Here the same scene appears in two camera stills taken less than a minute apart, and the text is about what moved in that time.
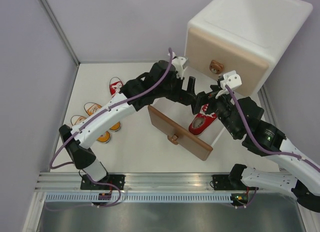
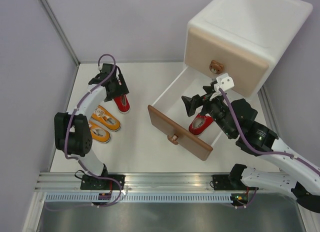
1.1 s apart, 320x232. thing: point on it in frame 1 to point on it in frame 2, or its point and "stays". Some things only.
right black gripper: [205, 98] stays
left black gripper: [181, 95] to [122, 89]
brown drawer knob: [173, 139] stays
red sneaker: [202, 121] stays
